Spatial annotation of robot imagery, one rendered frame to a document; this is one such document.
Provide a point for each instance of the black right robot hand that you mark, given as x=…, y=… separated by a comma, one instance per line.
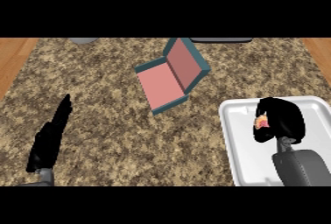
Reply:
x=284, y=119

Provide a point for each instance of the teal and pink open box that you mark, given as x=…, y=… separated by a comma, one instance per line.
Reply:
x=171, y=75

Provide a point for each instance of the dark grey flat appliance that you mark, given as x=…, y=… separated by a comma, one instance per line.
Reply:
x=220, y=39

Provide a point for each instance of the grey rounded object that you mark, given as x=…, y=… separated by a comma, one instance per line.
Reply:
x=83, y=40

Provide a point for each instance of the white tray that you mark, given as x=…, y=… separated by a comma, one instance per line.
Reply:
x=245, y=140

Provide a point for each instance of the pink and orange cupcake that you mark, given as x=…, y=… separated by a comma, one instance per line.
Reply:
x=261, y=122

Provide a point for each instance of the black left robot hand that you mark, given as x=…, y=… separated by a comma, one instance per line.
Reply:
x=47, y=140

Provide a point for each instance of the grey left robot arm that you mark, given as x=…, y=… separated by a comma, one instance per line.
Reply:
x=40, y=178

